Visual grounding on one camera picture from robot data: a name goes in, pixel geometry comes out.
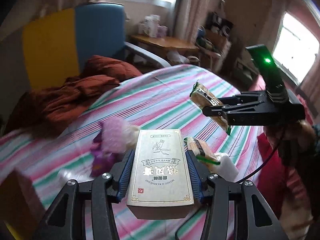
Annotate boxes on desk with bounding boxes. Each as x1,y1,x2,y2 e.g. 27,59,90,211
138,15,168,38

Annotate yellow blue headboard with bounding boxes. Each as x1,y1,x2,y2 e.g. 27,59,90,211
22,3,125,89

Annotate gold printed box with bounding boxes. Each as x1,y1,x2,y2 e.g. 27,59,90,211
127,129,194,220

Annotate purple snack packet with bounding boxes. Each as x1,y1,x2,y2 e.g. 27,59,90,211
90,131,117,178

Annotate striped bed sheet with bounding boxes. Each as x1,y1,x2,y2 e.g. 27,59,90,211
0,63,266,240

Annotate black cable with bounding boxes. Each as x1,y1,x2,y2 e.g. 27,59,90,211
175,127,287,240

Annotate dark brown storage box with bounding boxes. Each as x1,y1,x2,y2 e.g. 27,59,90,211
1,169,45,239

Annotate white bed frame rail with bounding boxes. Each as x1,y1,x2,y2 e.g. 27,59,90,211
125,42,171,68

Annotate rust red quilt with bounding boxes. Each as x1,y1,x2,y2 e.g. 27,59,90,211
4,55,142,137

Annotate person's right hand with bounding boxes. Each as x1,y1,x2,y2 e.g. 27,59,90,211
264,120,317,166

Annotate wooden desk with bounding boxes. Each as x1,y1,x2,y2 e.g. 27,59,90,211
129,35,199,59

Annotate cluttered shelf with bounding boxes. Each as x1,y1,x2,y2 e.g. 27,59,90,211
196,11,233,73

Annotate green-edged biscuit packet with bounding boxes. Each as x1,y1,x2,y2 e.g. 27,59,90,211
189,81,231,135

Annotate tracker with green light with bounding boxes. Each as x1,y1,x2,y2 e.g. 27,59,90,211
246,44,289,103

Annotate white tissue pack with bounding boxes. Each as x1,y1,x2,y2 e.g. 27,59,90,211
213,152,239,182

